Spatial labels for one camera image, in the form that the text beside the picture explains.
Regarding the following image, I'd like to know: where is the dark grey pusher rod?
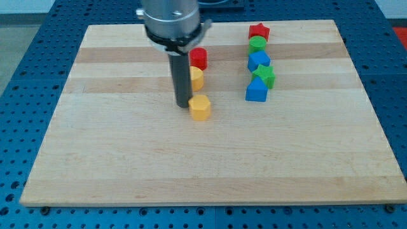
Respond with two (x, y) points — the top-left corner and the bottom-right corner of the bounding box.
(168, 55), (193, 108)

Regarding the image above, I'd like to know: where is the yellow hexagon block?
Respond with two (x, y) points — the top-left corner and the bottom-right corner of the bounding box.
(188, 95), (211, 121)

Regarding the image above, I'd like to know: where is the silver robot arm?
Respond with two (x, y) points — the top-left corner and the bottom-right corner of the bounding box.
(135, 0), (212, 108)

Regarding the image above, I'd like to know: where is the blue triangle block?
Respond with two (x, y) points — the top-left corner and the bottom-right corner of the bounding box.
(245, 77), (268, 102)

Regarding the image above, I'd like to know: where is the red cylinder block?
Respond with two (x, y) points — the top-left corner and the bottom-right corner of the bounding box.
(190, 47), (207, 71)

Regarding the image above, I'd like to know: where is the yellow cylinder block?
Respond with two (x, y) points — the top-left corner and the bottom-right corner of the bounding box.
(190, 66), (204, 92)

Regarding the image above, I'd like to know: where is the green cylinder block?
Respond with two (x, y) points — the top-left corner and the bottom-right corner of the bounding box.
(248, 36), (267, 54)

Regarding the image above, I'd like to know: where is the blue cube block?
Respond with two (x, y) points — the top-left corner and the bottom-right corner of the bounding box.
(247, 50), (271, 72)

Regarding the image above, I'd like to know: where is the red star block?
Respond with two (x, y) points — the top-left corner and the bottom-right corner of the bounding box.
(248, 23), (270, 41)

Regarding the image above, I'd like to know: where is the green star block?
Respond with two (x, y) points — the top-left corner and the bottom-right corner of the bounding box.
(251, 64), (276, 89)

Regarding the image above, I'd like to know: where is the wooden board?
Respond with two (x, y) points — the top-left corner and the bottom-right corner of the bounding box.
(20, 20), (406, 207)

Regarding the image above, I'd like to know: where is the black cable clamp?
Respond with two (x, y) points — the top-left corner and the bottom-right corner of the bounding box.
(145, 19), (212, 56)

